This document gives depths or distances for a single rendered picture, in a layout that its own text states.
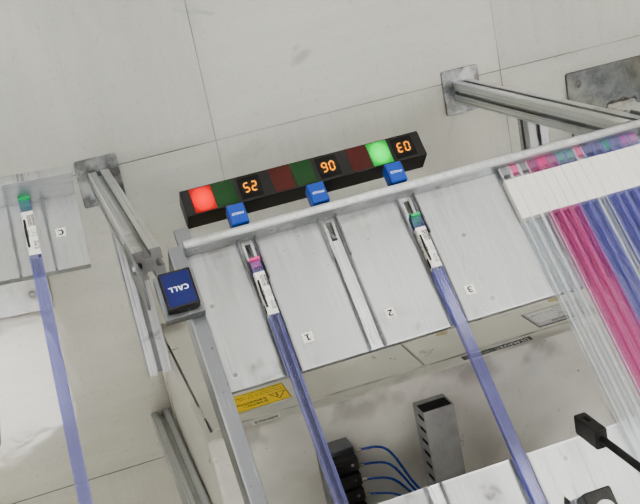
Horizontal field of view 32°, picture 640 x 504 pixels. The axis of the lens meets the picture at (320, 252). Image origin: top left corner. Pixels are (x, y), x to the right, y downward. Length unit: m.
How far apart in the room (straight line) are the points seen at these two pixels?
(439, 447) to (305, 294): 0.39
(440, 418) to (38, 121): 0.92
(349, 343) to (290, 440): 0.31
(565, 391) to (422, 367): 0.24
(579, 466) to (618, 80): 1.22
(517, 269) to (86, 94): 0.95
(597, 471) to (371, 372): 0.46
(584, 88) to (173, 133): 0.86
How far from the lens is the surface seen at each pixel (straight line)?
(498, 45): 2.30
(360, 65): 2.19
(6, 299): 2.14
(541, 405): 1.78
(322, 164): 1.50
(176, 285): 1.34
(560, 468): 1.37
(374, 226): 1.45
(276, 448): 1.64
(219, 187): 1.47
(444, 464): 1.69
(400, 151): 1.52
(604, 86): 2.42
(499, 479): 1.35
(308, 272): 1.41
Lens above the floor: 2.07
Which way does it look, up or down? 68 degrees down
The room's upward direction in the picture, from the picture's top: 129 degrees clockwise
